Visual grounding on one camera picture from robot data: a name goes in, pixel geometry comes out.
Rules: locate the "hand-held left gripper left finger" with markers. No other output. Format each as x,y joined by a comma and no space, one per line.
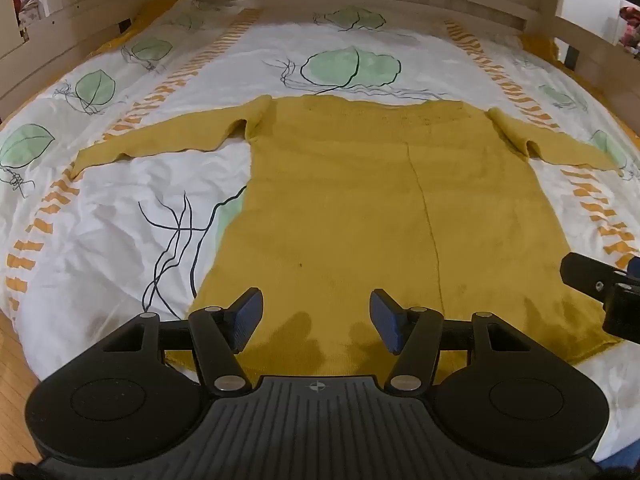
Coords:
248,316

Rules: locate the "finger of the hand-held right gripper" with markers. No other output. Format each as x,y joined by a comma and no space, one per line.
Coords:
585,272

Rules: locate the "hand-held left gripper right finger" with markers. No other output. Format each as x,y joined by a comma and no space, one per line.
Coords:
384,316

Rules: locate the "yellow knit sweater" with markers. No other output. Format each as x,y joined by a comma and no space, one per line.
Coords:
350,200

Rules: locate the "white leaf print duvet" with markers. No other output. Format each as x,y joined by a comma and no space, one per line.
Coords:
150,200

